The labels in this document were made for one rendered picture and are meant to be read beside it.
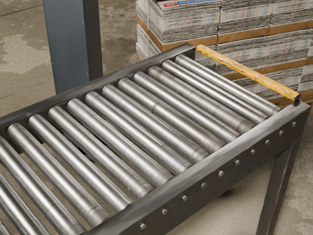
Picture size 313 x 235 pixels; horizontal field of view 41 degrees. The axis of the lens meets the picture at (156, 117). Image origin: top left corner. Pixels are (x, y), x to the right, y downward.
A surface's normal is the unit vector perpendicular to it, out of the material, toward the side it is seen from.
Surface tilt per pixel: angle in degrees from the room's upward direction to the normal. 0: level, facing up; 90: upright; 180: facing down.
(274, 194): 90
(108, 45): 0
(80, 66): 90
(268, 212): 90
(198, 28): 91
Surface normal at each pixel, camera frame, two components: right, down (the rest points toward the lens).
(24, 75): 0.02, -0.80
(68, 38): -0.22, 0.58
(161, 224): 0.66, 0.47
